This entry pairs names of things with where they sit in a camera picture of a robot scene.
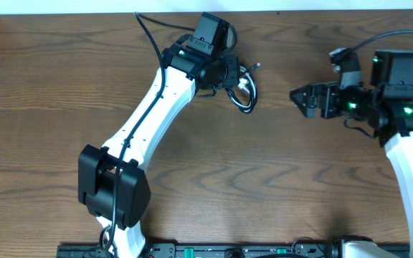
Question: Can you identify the black usb cable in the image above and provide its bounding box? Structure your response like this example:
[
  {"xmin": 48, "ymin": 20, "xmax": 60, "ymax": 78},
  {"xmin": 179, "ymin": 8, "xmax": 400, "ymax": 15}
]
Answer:
[{"xmin": 226, "ymin": 62, "xmax": 261, "ymax": 115}]

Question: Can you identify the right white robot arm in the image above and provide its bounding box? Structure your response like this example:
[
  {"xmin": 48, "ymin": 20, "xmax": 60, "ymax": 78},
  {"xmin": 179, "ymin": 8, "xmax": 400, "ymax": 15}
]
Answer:
[{"xmin": 289, "ymin": 49, "xmax": 413, "ymax": 257}]

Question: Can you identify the white usb cable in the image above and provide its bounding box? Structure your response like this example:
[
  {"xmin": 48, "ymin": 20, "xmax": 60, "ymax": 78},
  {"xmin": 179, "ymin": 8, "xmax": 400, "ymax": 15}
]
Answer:
[{"xmin": 234, "ymin": 66, "xmax": 257, "ymax": 109}]

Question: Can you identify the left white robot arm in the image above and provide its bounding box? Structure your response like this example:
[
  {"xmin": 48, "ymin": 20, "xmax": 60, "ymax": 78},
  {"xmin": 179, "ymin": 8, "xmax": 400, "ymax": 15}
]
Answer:
[{"xmin": 78, "ymin": 12, "xmax": 240, "ymax": 257}]

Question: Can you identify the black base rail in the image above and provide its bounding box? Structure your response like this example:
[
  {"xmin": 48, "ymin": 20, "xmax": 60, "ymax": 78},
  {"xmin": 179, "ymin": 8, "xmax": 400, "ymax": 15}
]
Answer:
[{"xmin": 56, "ymin": 236, "xmax": 413, "ymax": 258}]

